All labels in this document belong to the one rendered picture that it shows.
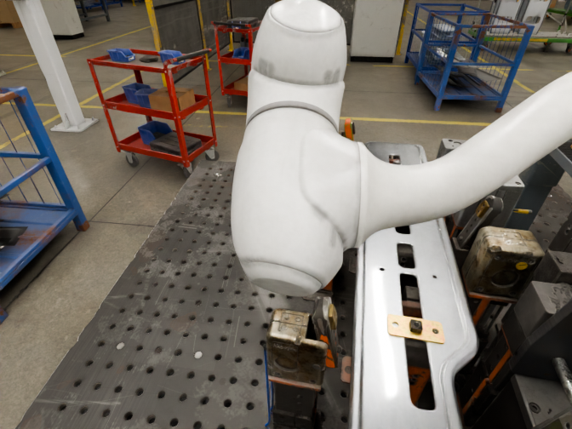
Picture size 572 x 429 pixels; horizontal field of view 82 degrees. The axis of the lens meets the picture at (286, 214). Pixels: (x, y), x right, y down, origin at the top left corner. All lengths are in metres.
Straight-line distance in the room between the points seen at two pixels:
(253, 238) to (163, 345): 0.70
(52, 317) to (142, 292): 1.14
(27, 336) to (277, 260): 1.94
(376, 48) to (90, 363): 6.64
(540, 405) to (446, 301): 0.18
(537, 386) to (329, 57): 0.54
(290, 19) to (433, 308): 0.48
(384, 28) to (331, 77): 6.61
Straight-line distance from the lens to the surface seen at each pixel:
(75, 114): 4.46
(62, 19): 10.59
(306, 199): 0.27
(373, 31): 6.95
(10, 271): 2.26
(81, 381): 0.96
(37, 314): 2.22
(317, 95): 0.35
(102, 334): 1.02
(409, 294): 0.64
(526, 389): 0.64
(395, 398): 0.52
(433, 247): 0.74
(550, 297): 0.61
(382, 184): 0.30
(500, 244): 0.67
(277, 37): 0.35
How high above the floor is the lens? 1.46
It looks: 37 degrees down
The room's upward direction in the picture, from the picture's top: straight up
